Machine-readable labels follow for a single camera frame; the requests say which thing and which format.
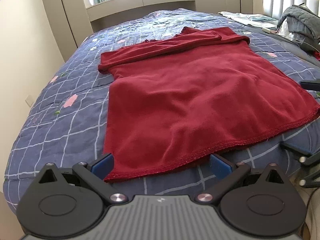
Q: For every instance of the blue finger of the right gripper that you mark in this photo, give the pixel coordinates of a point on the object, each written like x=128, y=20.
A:
x=313, y=85
x=303, y=156

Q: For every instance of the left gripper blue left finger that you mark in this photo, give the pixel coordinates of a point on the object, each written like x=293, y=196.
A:
x=92, y=177

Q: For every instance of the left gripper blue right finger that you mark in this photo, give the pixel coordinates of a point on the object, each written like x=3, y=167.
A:
x=230, y=176

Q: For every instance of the dark red long-sleeve sweater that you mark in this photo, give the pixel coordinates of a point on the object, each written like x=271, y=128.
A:
x=175, y=101

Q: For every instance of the blue plaid floral quilt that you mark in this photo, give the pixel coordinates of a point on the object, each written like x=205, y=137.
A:
x=67, y=123

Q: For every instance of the grey folded blanket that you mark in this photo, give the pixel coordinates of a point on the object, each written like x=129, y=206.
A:
x=301, y=20

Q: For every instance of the white power strip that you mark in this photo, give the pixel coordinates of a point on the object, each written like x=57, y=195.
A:
x=269, y=31

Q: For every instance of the light blue striped cloth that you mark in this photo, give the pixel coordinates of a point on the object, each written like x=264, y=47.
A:
x=254, y=20

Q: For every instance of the beige window bench cabinet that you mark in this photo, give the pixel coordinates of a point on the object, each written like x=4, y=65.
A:
x=114, y=12

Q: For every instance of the beige left wardrobe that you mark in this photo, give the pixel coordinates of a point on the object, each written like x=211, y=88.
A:
x=69, y=23

